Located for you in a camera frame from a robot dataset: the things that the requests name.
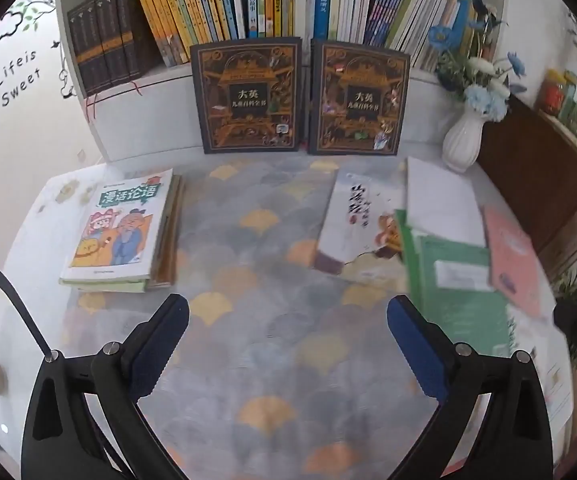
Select dark ornate encyclopedia book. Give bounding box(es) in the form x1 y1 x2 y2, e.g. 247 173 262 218
190 36 303 155
309 39 412 157

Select row of yellow and blue books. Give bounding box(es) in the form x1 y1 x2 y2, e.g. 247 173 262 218
135 0 297 68

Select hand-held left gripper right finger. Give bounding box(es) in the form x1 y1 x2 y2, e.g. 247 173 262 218
387 294 554 480

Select white bookshelf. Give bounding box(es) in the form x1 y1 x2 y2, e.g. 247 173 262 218
53 0 512 163

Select white paper sheet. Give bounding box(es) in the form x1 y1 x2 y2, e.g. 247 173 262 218
506 305 575 433

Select cartoon cover paperback book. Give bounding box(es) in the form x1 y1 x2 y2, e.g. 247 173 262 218
59 169 175 287

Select black and green wall decal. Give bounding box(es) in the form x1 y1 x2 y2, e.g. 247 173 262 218
0 0 76 131

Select blue and white artificial flowers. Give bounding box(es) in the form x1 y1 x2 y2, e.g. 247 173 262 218
426 0 528 123

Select red glass jar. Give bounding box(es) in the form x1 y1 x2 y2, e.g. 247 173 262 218
539 70 567 116

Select green book with white label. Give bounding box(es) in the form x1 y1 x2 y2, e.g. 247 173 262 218
396 209 518 357

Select brown wooden cabinet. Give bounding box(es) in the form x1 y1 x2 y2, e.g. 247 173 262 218
476 95 577 281

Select light green edged book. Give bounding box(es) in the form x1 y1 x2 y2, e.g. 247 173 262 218
61 275 150 294

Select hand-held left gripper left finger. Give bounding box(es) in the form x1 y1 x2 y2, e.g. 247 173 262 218
21 293 190 480

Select plain white book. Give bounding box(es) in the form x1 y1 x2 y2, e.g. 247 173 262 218
406 156 489 248

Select white calligraphy cover book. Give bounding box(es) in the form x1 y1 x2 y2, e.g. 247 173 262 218
313 170 409 283

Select black cable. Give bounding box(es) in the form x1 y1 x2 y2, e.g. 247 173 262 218
0 246 53 357

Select pink book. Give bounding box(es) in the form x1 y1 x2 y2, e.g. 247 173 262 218
483 205 544 318

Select white ribbed vase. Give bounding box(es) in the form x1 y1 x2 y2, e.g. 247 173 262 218
442 107 485 173

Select tan cover book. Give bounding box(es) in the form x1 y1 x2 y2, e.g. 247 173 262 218
146 174 186 289

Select green glass jar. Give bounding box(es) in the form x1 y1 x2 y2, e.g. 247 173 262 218
561 71 577 123

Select row of white and blue books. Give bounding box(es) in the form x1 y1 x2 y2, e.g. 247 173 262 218
306 0 499 73

